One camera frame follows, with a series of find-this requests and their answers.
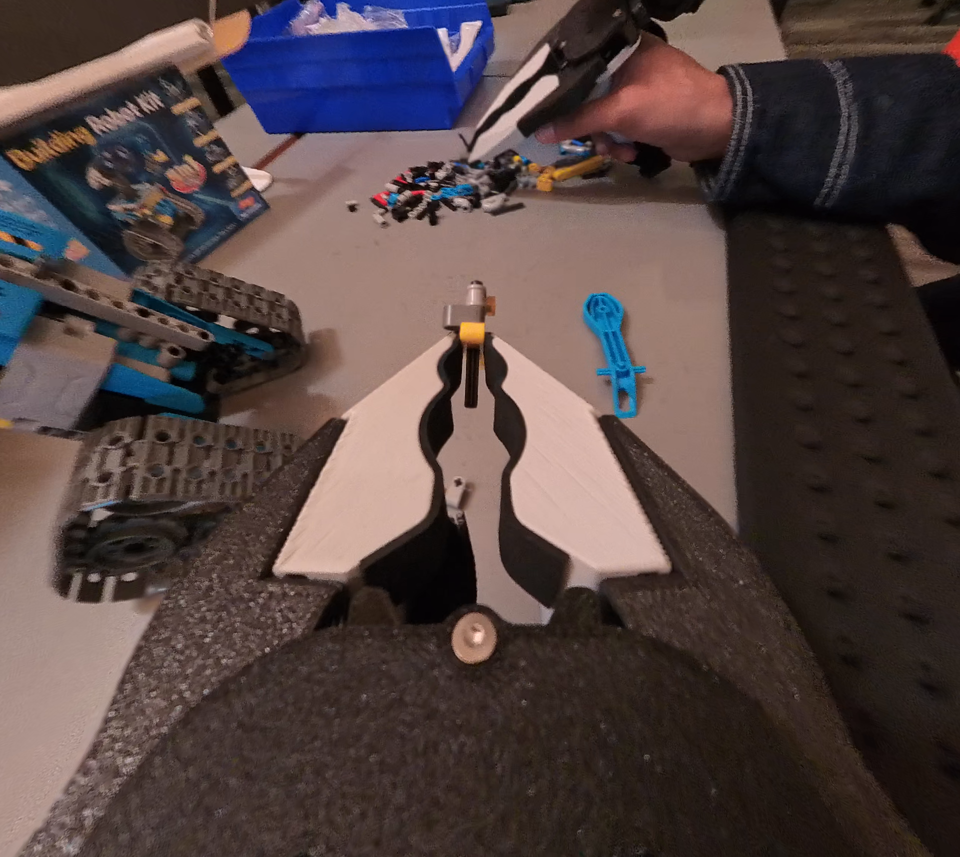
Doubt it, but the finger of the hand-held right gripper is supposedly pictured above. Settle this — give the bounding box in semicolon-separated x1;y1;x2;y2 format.
467;43;570;152
516;38;645;143

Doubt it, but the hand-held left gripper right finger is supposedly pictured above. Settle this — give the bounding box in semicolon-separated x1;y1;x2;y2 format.
492;337;673;605

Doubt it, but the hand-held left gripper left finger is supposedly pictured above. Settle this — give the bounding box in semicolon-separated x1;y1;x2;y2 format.
275;337;457;582

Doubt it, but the light blue brick separator tool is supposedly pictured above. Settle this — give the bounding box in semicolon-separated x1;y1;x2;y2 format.
582;292;649;419

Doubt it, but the small grey connector piece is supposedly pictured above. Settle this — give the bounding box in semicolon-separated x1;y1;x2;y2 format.
443;280;498;408

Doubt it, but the blue tracked toy robot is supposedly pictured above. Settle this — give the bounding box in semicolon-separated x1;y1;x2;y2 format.
0;250;309;606

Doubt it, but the person's right forearm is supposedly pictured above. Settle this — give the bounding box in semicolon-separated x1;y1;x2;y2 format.
698;55;960;261

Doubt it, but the person's right hand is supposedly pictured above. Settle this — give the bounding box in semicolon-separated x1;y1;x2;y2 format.
539;41;738;167

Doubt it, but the pile of small brick pieces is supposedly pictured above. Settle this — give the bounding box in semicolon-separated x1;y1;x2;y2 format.
345;145;616;225

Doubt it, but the blue plastic bin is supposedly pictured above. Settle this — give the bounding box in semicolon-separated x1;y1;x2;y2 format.
222;0;496;135

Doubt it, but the black dimpled mat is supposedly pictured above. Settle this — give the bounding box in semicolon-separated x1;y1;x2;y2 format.
725;209;960;857

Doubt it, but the blue toy kit booklet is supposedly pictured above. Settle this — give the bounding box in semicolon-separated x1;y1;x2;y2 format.
0;62;271;276

